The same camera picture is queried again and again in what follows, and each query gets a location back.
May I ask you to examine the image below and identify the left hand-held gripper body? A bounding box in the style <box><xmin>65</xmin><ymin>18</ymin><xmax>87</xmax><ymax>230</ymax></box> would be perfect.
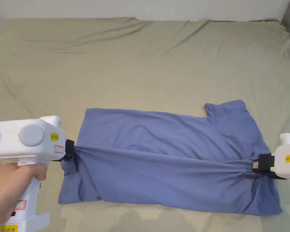
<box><xmin>0</xmin><ymin>115</ymin><xmax>75</xmax><ymax>232</ymax></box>

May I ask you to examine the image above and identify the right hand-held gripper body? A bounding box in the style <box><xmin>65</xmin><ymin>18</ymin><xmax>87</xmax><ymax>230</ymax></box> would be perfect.
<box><xmin>257</xmin><ymin>133</ymin><xmax>290</xmax><ymax>194</ymax></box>

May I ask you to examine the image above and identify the blue shirt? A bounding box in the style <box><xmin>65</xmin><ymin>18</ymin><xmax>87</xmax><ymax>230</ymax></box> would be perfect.
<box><xmin>58</xmin><ymin>99</ymin><xmax>283</xmax><ymax>216</ymax></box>

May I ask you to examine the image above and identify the person's left hand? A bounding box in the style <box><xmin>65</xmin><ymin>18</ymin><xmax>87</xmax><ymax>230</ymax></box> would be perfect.
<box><xmin>0</xmin><ymin>162</ymin><xmax>47</xmax><ymax>226</ymax></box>

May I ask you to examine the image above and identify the bed with pale green sheet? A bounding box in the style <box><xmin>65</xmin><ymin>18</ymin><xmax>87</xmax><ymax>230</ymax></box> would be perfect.
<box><xmin>0</xmin><ymin>17</ymin><xmax>290</xmax><ymax>232</ymax></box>

